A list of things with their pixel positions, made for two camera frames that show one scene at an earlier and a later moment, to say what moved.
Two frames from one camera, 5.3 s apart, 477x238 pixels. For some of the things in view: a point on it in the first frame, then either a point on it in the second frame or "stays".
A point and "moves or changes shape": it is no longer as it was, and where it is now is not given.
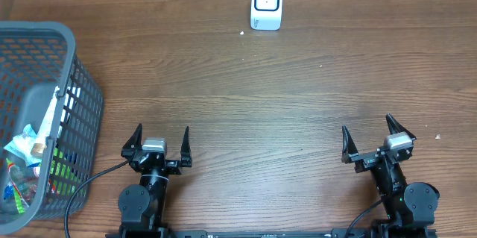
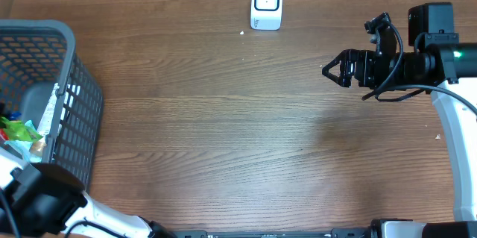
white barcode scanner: [267, 1] stays
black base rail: [203, 233] stays
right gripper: [364, 160] to [363, 74]
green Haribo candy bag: [65, 180] moves or changes shape
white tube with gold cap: [39, 146] stays
